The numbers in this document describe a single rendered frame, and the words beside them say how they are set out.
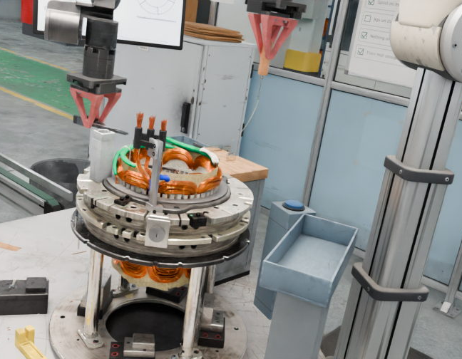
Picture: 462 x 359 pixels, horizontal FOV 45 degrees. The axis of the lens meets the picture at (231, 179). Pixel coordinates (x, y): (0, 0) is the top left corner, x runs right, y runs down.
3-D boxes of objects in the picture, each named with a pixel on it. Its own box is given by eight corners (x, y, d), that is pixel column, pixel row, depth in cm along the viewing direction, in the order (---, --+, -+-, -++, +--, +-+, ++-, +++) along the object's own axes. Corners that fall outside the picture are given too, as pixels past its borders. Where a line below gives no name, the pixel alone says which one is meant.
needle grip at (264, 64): (256, 73, 98) (262, 39, 97) (260, 74, 100) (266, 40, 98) (264, 75, 98) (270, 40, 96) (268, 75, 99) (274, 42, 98)
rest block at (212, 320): (199, 330, 106) (203, 306, 105) (201, 314, 112) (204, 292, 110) (222, 333, 107) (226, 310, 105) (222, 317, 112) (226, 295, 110)
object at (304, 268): (297, 438, 89) (332, 281, 80) (235, 413, 92) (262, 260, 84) (329, 357, 111) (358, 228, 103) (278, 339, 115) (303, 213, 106)
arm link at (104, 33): (119, 17, 98) (119, 15, 103) (79, 11, 96) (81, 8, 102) (115, 56, 100) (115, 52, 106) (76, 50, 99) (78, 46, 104)
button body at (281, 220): (269, 320, 121) (289, 214, 113) (252, 303, 127) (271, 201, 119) (294, 315, 125) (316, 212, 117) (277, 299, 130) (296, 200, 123)
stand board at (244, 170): (154, 161, 132) (155, 151, 132) (212, 154, 145) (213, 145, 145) (209, 188, 119) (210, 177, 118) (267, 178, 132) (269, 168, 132)
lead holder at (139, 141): (131, 147, 86) (133, 126, 85) (152, 145, 89) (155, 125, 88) (145, 154, 84) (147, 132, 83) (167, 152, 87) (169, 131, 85)
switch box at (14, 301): (-2, 299, 114) (-2, 275, 112) (48, 298, 117) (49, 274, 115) (-5, 315, 108) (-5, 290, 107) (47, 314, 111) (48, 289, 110)
